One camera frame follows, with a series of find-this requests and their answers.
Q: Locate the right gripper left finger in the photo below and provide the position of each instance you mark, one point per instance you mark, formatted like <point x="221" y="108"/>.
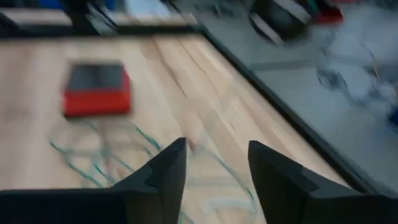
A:
<point x="161" y="193"/>

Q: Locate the red box with black base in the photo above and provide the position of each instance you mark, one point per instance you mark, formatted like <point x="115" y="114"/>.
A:
<point x="96" y="93"/>

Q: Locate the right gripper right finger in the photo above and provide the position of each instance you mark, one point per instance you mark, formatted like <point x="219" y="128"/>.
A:
<point x="280" y="193"/>

